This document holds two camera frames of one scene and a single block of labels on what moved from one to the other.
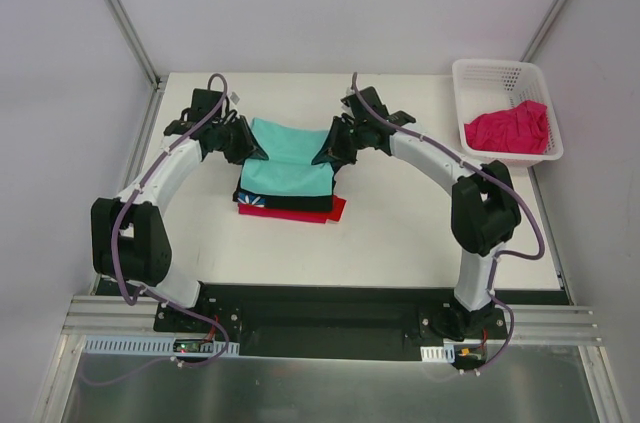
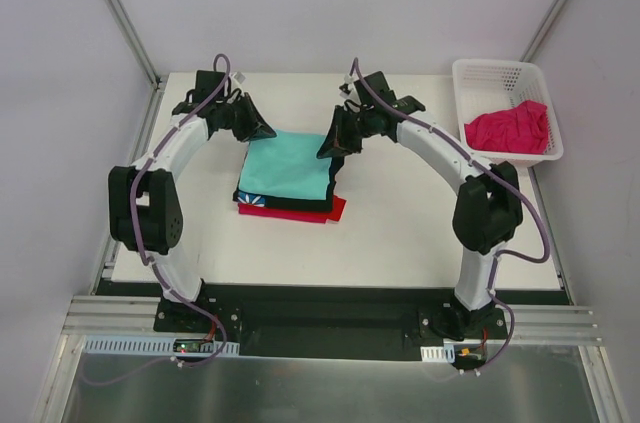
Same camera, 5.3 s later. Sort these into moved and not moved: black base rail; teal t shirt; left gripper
Moved: left gripper
Not moved: teal t shirt; black base rail
